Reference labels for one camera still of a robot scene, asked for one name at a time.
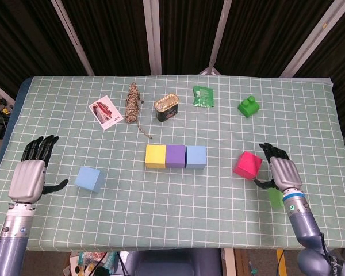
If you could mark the dark green meat tin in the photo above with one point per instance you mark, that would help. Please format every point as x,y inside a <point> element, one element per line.
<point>166,109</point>

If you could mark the light blue foam cube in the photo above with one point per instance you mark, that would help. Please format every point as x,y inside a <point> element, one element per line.
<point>87,178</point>
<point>196,156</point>

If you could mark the green foam cube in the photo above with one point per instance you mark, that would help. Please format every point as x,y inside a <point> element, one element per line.
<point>275,199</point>

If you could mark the green checked tablecloth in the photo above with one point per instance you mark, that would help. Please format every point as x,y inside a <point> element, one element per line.
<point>172,218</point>

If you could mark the white frame post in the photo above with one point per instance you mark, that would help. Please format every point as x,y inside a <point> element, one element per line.
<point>72,37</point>
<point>152,37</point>
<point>220,37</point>
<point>313,37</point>

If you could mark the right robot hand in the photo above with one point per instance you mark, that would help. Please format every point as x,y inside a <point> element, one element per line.
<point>286,174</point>

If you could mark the green snack packet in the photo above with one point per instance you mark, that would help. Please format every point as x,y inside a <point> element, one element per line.
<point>203,96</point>

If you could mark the yellow foam cube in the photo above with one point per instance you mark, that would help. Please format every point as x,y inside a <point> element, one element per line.
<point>155,156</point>

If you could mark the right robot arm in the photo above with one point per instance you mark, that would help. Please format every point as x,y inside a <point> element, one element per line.
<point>307,230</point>

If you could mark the white photo card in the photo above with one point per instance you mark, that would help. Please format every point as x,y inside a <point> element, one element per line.
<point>105,113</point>

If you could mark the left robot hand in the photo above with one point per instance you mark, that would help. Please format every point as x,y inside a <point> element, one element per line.
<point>27,181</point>

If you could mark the white table leg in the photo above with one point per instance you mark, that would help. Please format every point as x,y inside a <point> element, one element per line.
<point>229,263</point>

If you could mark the purple foam cube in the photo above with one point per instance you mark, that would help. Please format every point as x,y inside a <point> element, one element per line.
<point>176,156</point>

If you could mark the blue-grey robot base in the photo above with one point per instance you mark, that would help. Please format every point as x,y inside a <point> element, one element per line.
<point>172,264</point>

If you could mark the pink foam cube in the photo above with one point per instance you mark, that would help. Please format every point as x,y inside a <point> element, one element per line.
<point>245,166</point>

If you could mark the green studded toy brick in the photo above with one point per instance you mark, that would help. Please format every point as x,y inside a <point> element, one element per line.
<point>248,107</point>

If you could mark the colourful floor clutter pile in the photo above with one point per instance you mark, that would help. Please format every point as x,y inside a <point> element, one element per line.
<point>86,258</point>

